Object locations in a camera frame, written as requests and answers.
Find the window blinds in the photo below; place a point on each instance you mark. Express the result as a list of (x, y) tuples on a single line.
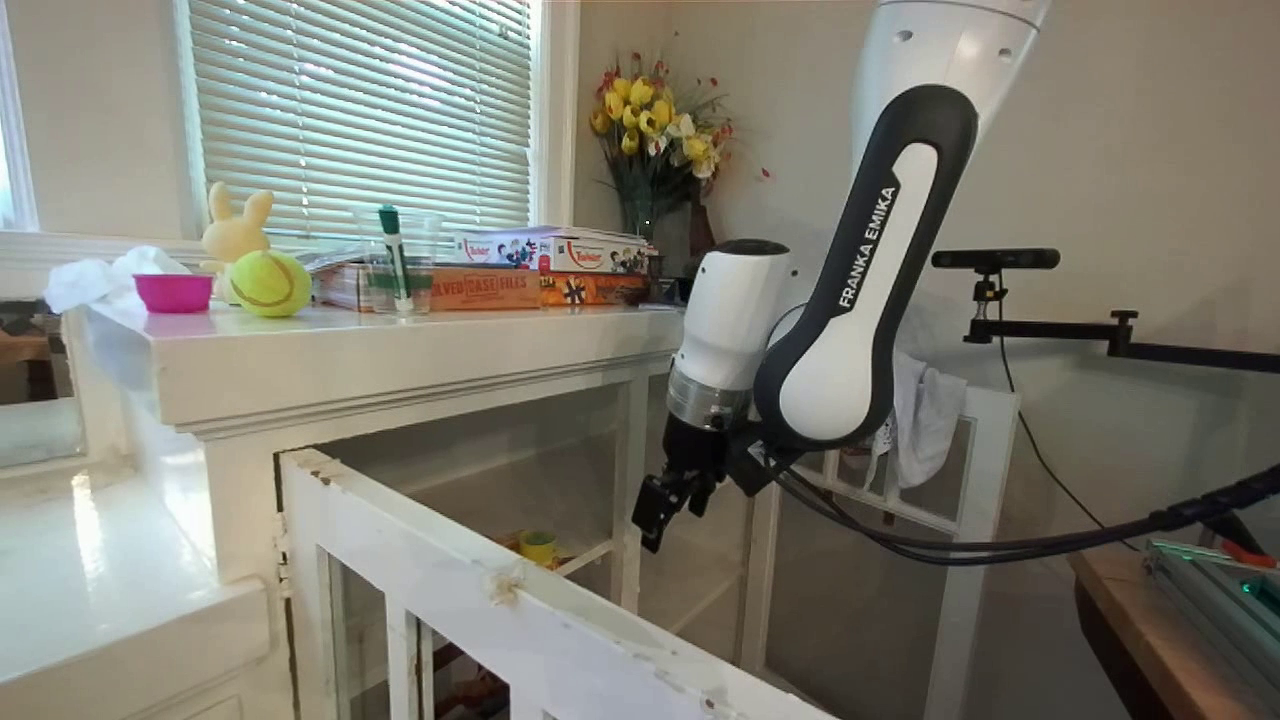
[(348, 104)]

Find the yellow bunny plush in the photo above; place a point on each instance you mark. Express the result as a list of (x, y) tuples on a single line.
[(234, 229)]

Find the green marker in glass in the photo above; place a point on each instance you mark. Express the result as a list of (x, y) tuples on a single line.
[(411, 274)]

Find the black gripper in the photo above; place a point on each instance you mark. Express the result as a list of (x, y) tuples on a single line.
[(693, 466)]

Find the white cabinet door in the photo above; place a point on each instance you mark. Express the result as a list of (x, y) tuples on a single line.
[(878, 589), (561, 649)]

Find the wooden side table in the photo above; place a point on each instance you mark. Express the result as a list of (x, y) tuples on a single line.
[(1180, 631)]

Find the white board game box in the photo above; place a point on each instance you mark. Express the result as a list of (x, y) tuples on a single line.
[(561, 248)]

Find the white plastic bag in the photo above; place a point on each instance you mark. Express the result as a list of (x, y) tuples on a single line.
[(109, 283)]

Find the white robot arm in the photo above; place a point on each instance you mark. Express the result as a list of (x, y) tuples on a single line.
[(760, 383)]

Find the white cloth on door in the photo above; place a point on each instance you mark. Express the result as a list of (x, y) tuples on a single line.
[(925, 412)]

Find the yellow-green tennis ball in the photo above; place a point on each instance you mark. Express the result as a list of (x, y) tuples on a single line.
[(269, 286)]

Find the pink bowl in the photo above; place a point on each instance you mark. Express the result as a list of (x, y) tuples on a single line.
[(174, 294)]

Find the orange board game box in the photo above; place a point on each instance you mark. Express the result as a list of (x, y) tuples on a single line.
[(366, 286)]

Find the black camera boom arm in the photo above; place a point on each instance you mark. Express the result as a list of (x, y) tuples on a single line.
[(1118, 337)]

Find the orange green toy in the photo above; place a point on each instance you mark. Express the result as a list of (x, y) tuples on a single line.
[(540, 549)]

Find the white cabinet door far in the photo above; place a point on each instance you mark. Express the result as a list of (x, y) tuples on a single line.
[(878, 589)]

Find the black camera on stand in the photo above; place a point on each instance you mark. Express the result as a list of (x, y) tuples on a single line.
[(999, 256)]

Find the white cabinet door near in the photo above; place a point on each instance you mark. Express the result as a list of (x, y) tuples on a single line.
[(561, 649)]

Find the yellow flower bouquet vase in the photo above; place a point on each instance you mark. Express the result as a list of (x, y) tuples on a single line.
[(660, 141)]

